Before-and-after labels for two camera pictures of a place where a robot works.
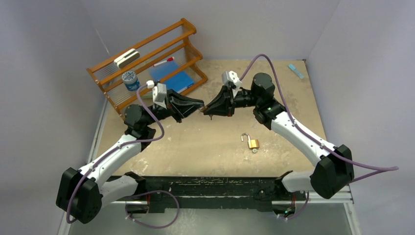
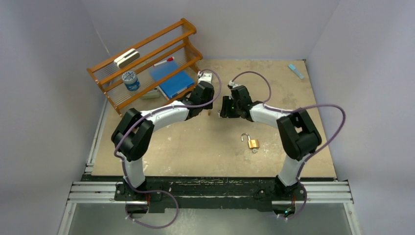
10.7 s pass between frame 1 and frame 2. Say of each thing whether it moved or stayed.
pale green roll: stayed
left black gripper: moved
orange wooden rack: stayed
